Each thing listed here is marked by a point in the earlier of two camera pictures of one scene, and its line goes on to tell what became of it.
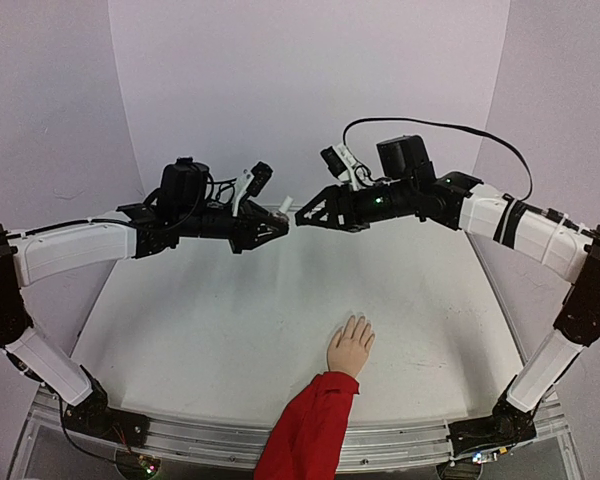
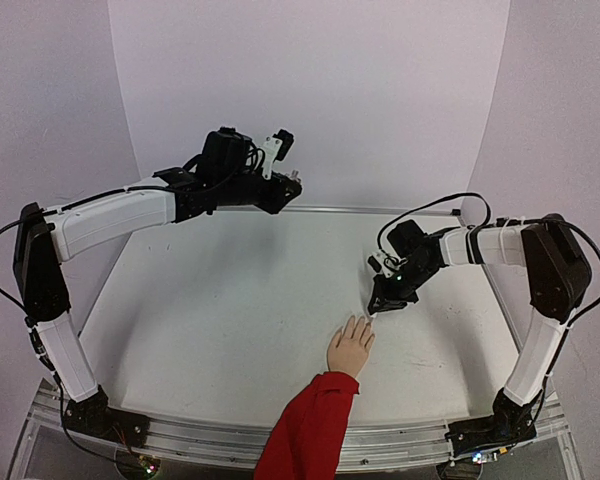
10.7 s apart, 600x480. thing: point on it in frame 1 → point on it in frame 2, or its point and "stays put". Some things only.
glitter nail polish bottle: x=281 y=218 → x=294 y=174
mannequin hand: x=349 y=346 stays put
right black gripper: x=343 y=209 → x=392 y=294
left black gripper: x=251 y=226 → x=278 y=200
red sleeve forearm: x=306 y=439 stays put
